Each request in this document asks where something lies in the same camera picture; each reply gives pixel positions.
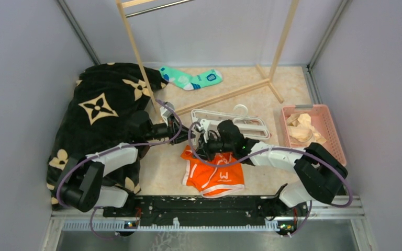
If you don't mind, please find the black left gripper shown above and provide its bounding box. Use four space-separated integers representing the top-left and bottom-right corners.
143 113 195 145

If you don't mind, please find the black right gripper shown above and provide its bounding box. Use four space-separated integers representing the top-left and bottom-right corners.
192 130 235 162

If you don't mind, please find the white plastic clip hanger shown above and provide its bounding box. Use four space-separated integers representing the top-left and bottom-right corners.
191 104 271 141

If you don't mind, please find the orange underwear white trim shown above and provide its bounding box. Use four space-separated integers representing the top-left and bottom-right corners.
181 146 245 199

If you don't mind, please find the wooden drying rack frame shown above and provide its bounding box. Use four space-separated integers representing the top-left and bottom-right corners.
116 0 299 115

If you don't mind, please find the pink perforated plastic basket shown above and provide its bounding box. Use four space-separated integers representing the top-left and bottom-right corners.
280 105 347 166

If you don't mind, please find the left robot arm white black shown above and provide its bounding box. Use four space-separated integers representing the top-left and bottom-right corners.
53 110 193 216

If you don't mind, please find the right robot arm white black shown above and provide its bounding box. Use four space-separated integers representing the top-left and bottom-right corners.
189 120 353 215

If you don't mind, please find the green patterned sock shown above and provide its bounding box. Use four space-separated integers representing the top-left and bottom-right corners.
159 66 223 91

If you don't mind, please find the beige cloth in basket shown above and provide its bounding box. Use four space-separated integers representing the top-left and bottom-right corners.
286 113 327 146

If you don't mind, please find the black floral blanket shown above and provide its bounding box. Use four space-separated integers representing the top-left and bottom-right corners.
46 62 168 211

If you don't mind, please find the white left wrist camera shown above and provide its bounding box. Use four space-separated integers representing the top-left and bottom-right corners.
160 102 175 123

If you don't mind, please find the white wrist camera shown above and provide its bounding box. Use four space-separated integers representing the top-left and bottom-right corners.
195 119 211 143
160 102 175 123

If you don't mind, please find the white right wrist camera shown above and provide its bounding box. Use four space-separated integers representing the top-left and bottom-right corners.
195 119 211 143

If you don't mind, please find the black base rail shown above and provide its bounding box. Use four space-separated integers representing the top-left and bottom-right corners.
103 196 308 235

